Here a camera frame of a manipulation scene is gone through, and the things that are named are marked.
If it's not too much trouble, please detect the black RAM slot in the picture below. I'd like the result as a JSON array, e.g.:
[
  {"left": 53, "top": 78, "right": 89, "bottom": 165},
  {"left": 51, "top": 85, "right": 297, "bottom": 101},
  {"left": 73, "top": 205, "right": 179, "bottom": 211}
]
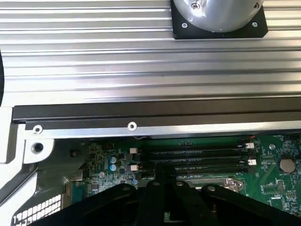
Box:
[
  {"left": 129, "top": 158, "right": 257, "bottom": 172},
  {"left": 129, "top": 142, "right": 255, "bottom": 155},
  {"left": 141, "top": 166, "right": 247, "bottom": 180},
  {"left": 138, "top": 150, "right": 250, "bottom": 163}
]

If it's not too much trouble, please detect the green motherboard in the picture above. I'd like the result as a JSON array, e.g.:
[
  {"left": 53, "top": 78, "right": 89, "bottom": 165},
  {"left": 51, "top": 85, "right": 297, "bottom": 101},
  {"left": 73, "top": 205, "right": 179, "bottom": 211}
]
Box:
[{"left": 65, "top": 134, "right": 301, "bottom": 226}]

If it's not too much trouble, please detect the black curved object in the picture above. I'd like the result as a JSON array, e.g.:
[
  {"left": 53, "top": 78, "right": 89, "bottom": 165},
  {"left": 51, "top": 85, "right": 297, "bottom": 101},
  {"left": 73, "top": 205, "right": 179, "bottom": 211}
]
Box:
[{"left": 0, "top": 48, "right": 5, "bottom": 107}]

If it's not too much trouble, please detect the metal CPU socket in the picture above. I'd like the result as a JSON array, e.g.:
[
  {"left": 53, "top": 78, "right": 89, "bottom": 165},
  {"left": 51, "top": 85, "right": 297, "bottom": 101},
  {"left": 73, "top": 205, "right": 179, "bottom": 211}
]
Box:
[{"left": 175, "top": 176, "right": 243, "bottom": 193}]

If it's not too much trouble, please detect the silver coin cell battery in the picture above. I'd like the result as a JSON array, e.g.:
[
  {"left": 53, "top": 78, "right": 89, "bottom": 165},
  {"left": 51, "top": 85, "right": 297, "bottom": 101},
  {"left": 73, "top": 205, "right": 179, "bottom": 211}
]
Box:
[{"left": 279, "top": 157, "right": 296, "bottom": 173}]

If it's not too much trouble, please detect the open PC case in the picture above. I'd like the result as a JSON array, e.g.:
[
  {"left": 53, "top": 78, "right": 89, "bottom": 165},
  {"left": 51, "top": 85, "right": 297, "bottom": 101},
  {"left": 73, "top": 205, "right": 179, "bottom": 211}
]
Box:
[{"left": 0, "top": 96, "right": 301, "bottom": 226}]

